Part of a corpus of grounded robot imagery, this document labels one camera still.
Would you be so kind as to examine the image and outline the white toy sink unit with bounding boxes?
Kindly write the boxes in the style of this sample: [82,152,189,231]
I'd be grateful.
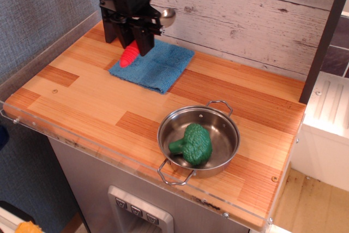
[291,72,348,190]

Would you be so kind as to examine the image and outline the dark right shelf post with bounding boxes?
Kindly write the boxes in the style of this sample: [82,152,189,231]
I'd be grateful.
[299,0,346,104]

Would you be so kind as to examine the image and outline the steel pot with handles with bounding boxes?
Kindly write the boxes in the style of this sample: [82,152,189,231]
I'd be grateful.
[157,101,240,186]

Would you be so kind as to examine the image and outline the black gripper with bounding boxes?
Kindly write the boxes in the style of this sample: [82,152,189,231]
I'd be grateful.
[110,0,154,56]

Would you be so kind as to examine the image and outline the blue cloth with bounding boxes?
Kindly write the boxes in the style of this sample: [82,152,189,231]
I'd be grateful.
[109,39,195,94]

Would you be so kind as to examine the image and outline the grey cabinet with dispenser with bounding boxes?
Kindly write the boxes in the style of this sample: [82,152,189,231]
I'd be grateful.
[49,139,249,232]

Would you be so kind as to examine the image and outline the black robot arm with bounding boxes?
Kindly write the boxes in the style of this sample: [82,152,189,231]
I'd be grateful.
[99,0,163,56]

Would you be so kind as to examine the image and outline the red handled metal spoon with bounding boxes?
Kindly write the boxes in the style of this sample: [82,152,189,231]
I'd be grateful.
[112,5,176,68]

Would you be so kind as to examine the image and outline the yellow object at corner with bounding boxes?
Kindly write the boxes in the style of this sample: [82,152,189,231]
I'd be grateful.
[15,222,43,233]

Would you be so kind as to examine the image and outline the green toy broccoli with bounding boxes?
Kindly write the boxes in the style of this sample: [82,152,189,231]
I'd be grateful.
[169,123,213,166]

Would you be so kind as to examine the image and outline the clear acrylic edge guard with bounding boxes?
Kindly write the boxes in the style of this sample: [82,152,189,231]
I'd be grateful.
[2,103,287,232]

